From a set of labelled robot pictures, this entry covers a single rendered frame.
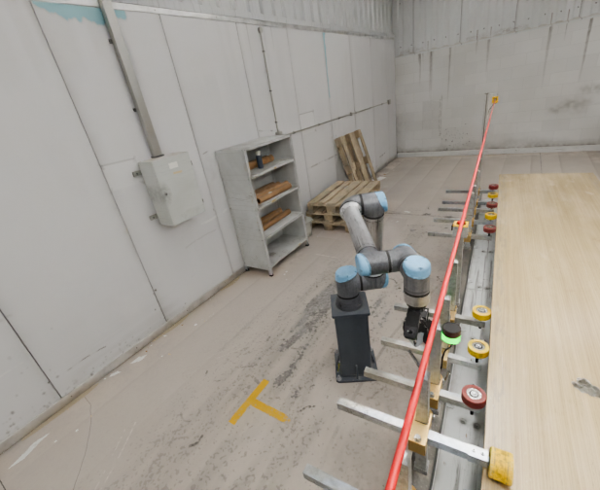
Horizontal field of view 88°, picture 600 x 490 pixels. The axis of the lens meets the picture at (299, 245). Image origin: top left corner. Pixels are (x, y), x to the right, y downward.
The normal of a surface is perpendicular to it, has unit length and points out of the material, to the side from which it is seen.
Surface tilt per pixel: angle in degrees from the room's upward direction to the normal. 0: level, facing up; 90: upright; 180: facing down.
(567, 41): 90
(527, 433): 0
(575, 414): 0
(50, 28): 90
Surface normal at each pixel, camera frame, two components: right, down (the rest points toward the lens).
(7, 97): 0.83, 0.12
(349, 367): -0.05, 0.44
